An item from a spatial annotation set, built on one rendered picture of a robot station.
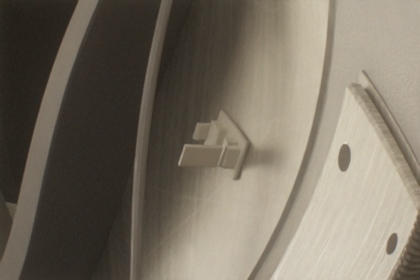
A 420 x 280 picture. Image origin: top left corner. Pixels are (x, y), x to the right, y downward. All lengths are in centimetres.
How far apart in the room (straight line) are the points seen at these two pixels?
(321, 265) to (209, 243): 11
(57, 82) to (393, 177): 23
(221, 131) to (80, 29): 8
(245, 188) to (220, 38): 6
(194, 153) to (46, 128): 9
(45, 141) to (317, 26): 16
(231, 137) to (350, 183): 11
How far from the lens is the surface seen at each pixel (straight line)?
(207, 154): 94
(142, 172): 95
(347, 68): 88
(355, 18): 87
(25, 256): 105
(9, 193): 169
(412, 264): 77
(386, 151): 83
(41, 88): 187
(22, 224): 105
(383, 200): 83
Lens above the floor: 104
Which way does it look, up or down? 5 degrees down
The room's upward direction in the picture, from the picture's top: 5 degrees clockwise
